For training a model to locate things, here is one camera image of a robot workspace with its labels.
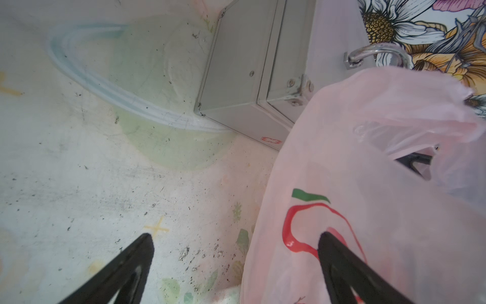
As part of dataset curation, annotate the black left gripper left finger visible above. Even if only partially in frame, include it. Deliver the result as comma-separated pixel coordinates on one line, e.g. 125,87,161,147
61,233,154,303

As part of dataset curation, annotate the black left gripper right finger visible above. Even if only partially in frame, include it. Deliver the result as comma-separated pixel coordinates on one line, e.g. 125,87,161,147
318,232,411,303

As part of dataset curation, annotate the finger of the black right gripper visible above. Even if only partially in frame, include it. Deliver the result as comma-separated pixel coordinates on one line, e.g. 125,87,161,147
396,153,433,176

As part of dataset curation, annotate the pink plastic bag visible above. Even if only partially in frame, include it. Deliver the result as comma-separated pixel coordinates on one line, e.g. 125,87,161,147
240,67,485,303

